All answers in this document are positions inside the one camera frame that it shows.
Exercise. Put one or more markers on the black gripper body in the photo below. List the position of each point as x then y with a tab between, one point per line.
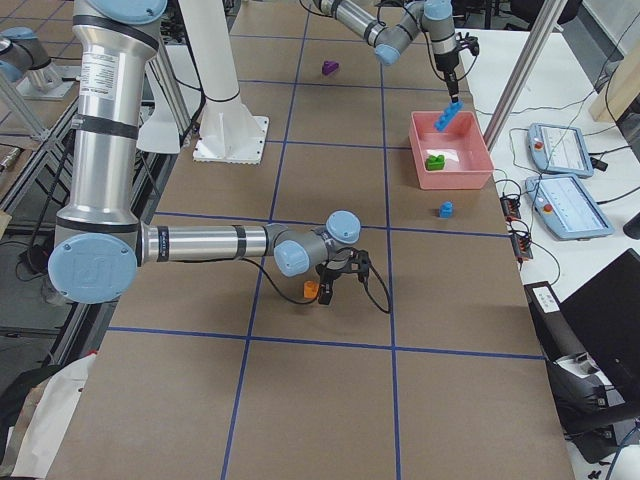
444	63
330	276

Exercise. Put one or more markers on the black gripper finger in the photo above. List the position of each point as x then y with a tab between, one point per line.
452	85
325	293

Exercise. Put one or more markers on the orange sloped block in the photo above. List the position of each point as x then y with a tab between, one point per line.
310	289

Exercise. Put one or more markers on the long blue four-stud block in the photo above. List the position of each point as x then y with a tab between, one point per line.
447	115

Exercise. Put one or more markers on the green two-stud block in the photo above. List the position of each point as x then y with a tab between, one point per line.
435	162

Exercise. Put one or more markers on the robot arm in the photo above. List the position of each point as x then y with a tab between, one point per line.
415	41
100	242

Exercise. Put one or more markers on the pink plastic box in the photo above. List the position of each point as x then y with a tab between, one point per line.
468	162

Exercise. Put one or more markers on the small blue single-stud block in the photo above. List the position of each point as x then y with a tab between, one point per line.
446	210

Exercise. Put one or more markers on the purple sloped block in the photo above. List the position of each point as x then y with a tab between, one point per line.
329	67

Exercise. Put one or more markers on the upper blue teach pendant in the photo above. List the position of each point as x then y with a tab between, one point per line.
558	149

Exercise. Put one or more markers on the blue teach pendant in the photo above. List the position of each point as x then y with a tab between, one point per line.
558	149
566	208

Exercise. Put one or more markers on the orange black usb hub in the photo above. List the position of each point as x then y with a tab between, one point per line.
521	245
510	207

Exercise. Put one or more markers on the lower blue teach pendant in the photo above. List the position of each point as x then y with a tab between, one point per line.
566	208

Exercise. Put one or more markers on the black laptop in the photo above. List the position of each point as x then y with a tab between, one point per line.
604	315

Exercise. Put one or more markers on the aluminium frame post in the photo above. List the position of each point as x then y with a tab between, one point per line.
537	38

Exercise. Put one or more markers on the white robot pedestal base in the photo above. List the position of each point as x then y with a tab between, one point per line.
228	131

